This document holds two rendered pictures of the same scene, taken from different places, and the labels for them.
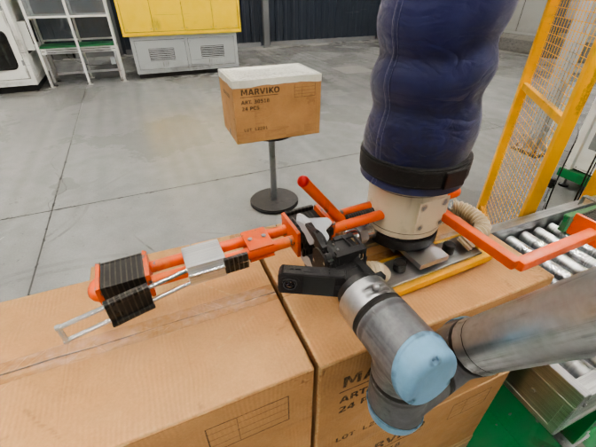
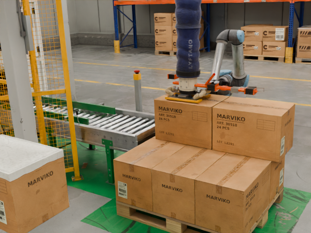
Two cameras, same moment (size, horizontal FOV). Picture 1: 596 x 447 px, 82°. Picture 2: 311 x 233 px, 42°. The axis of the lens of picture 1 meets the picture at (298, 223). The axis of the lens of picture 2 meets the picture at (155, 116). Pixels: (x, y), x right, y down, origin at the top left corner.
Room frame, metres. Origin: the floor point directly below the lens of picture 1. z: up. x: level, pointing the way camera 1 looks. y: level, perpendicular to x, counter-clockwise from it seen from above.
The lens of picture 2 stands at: (3.01, 2.69, 1.95)
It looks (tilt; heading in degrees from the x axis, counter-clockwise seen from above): 18 degrees down; 237
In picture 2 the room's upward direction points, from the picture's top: 2 degrees counter-clockwise
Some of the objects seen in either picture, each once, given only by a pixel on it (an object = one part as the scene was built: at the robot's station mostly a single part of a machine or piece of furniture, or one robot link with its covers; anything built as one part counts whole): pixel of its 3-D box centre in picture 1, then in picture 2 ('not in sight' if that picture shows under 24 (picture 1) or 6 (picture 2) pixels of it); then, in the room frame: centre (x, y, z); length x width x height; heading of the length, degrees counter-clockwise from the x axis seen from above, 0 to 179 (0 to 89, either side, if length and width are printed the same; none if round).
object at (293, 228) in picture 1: (307, 229); (213, 86); (0.58, -0.02, 1.08); 0.10 x 0.08 x 0.06; 25
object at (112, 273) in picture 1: (126, 278); (250, 90); (0.44, 0.30, 1.07); 0.08 x 0.07 x 0.05; 115
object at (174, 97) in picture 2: not in sight; (183, 97); (0.78, -0.21, 0.98); 0.34 x 0.10 x 0.05; 115
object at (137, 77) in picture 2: not in sight; (139, 114); (0.57, -1.35, 0.50); 0.07 x 0.07 x 1.00; 22
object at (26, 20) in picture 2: not in sight; (22, 33); (1.94, -0.97, 1.62); 0.20 x 0.05 x 0.30; 112
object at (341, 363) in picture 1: (383, 311); (192, 117); (0.65, -0.24, 0.74); 0.60 x 0.40 x 0.40; 113
